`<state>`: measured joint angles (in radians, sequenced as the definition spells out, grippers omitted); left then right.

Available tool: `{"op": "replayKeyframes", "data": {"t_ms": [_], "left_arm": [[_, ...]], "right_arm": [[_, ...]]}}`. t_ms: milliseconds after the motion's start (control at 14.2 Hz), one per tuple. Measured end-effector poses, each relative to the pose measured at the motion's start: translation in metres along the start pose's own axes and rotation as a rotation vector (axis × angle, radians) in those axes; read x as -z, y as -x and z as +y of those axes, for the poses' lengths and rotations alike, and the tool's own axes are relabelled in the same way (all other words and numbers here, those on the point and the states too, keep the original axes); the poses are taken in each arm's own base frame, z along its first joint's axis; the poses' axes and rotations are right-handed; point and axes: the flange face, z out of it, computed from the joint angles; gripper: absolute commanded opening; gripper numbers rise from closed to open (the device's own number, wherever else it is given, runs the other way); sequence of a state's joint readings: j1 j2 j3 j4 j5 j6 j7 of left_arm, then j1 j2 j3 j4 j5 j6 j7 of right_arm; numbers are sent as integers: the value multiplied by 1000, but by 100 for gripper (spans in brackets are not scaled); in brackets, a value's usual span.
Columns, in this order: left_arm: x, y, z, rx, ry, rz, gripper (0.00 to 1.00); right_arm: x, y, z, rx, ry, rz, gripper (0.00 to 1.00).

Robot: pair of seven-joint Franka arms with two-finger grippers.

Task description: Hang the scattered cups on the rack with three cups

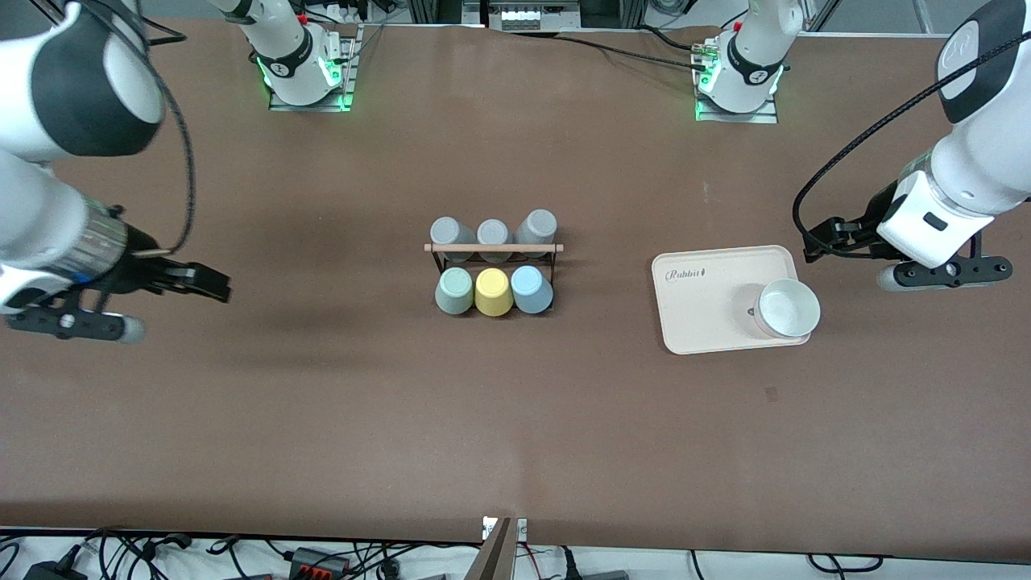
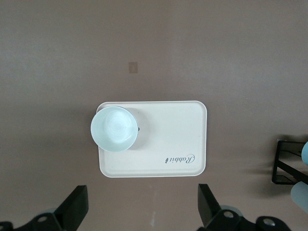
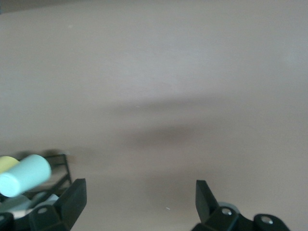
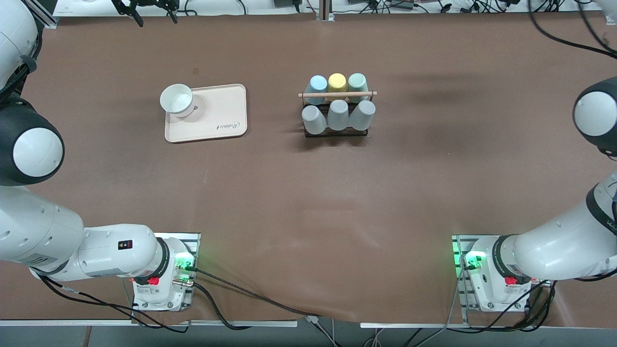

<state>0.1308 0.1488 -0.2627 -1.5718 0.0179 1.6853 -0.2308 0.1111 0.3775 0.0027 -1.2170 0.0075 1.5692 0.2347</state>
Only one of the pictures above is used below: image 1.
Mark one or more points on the grey bracket post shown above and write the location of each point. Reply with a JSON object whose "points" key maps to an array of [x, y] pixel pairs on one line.
{"points": [[495, 556]]}

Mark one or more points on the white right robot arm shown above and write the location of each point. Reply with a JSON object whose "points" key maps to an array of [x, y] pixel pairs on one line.
{"points": [[48, 234]]}

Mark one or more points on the black power adapter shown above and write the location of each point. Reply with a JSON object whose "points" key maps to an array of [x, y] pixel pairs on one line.
{"points": [[52, 570]]}

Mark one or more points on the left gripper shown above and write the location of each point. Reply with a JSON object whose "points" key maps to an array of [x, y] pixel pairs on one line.
{"points": [[872, 216]]}

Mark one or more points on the black power strip red switches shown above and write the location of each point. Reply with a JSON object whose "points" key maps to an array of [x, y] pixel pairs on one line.
{"points": [[320, 562]]}

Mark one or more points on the grey socket box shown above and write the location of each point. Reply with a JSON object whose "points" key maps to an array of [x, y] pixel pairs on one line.
{"points": [[532, 14]]}

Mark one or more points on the yellow plastic cup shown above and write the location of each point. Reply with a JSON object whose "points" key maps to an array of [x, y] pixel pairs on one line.
{"points": [[494, 292]]}

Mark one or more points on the beige plastic tray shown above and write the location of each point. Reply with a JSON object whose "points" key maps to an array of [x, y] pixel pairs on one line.
{"points": [[709, 310]]}

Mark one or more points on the metal base plate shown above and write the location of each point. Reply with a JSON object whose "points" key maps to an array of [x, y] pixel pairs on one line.
{"points": [[769, 115], [351, 72]]}

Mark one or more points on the light blue plastic cup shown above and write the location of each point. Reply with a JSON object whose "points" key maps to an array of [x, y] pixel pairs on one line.
{"points": [[532, 290]]}

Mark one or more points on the white ceramic bowl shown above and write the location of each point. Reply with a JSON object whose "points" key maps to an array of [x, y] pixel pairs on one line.
{"points": [[788, 308]]}

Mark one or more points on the grey plastic cup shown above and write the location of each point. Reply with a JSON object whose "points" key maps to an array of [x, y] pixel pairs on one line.
{"points": [[537, 225], [494, 231], [449, 232]]}

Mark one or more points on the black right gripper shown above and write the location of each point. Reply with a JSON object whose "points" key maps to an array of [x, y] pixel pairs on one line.
{"points": [[139, 268]]}

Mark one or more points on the mint green plastic cup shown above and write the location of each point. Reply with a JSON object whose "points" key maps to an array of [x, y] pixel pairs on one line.
{"points": [[454, 292]]}

